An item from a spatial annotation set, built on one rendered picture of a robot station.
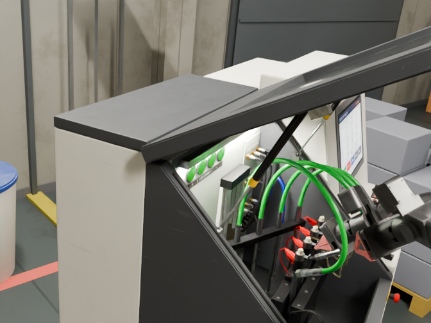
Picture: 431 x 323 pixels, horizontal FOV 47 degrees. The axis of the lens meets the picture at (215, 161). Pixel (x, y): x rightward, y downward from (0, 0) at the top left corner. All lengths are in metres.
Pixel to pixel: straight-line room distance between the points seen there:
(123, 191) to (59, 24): 2.83
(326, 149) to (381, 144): 1.45
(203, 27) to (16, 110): 1.84
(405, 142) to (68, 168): 2.19
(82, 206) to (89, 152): 0.16
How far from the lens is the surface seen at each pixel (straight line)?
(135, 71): 4.37
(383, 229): 1.07
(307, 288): 1.63
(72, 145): 1.30
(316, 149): 1.74
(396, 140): 3.12
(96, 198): 1.31
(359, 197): 1.35
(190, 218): 1.16
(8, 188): 2.99
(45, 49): 3.95
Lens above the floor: 1.91
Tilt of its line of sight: 22 degrees down
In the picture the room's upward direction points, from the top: 6 degrees clockwise
